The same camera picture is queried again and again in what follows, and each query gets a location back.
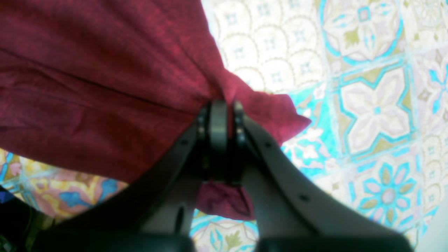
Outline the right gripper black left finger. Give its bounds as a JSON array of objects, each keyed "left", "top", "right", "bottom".
[{"left": 35, "top": 100, "right": 228, "bottom": 252}]

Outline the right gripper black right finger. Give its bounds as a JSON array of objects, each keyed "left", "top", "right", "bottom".
[{"left": 231, "top": 101, "right": 412, "bottom": 252}]

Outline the patterned tablecloth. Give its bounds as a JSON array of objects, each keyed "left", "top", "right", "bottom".
[{"left": 0, "top": 0, "right": 448, "bottom": 252}]

